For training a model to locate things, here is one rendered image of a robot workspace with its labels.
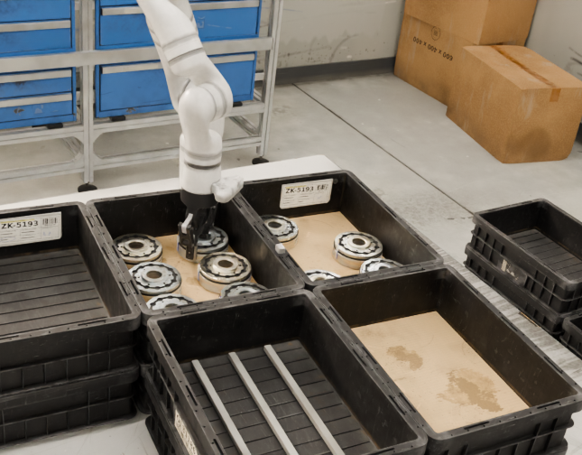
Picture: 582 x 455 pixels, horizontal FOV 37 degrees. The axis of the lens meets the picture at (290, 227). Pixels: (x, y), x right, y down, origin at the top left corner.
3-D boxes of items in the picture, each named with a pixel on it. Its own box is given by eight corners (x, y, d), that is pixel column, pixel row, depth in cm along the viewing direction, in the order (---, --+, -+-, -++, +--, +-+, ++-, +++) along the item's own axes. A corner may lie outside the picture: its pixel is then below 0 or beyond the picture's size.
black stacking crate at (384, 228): (222, 231, 189) (226, 185, 183) (340, 215, 201) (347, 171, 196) (301, 339, 159) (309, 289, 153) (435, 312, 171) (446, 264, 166)
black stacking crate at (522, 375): (302, 341, 159) (309, 290, 153) (436, 313, 171) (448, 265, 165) (418, 500, 129) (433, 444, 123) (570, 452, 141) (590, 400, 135)
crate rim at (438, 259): (224, 192, 184) (225, 182, 183) (346, 178, 197) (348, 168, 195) (307, 298, 154) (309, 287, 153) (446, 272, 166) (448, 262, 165)
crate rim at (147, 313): (83, 210, 172) (83, 199, 170) (224, 192, 184) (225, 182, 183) (143, 329, 141) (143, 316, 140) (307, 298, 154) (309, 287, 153)
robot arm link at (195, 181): (226, 205, 161) (228, 175, 158) (172, 190, 164) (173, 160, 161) (245, 185, 169) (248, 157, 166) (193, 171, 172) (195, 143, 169)
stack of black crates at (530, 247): (440, 334, 278) (470, 212, 256) (509, 313, 293) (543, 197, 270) (527, 413, 250) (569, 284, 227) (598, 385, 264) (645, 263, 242)
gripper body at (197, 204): (192, 169, 171) (190, 209, 176) (173, 186, 164) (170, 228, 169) (227, 178, 169) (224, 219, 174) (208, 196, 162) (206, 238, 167)
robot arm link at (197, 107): (198, 176, 159) (227, 162, 165) (202, 97, 151) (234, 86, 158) (169, 162, 162) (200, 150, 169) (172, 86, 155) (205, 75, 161)
